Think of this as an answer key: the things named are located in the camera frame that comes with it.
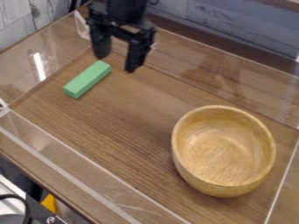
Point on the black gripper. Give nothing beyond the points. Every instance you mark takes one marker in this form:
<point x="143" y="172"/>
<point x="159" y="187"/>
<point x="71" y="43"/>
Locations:
<point x="129" y="24"/>

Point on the green rectangular block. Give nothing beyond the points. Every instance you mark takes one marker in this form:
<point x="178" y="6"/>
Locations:
<point x="87" y="79"/>

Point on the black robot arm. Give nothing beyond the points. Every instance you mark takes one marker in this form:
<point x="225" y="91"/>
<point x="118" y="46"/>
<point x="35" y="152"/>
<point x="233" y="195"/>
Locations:
<point x="118" y="5"/>

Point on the brown wooden bowl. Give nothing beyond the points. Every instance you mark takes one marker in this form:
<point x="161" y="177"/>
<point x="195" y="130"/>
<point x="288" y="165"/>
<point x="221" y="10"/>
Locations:
<point x="223" y="150"/>

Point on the clear acrylic tray walls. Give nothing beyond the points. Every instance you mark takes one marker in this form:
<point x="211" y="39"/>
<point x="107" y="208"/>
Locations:
<point x="99" y="150"/>

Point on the yellow warning label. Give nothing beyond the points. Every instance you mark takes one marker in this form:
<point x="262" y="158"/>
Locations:
<point x="49" y="202"/>

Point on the clear acrylic corner bracket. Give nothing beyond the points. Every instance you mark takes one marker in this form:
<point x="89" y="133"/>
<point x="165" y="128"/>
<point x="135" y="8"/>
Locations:
<point x="83" y="29"/>

